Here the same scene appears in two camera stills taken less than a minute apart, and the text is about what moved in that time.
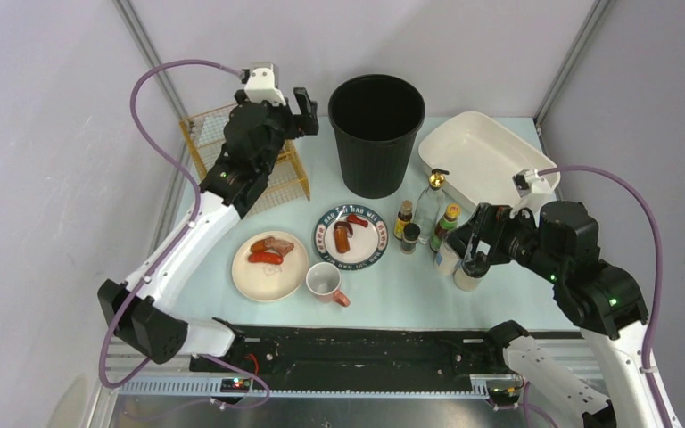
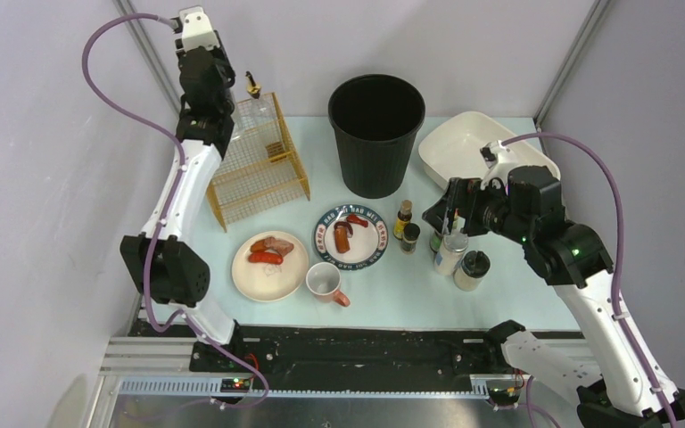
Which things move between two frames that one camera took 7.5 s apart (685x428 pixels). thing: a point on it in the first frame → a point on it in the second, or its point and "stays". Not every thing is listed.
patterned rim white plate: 367,244 stays
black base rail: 359,349 stays
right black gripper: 483,230 → 458,197
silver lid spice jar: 447,258 stays
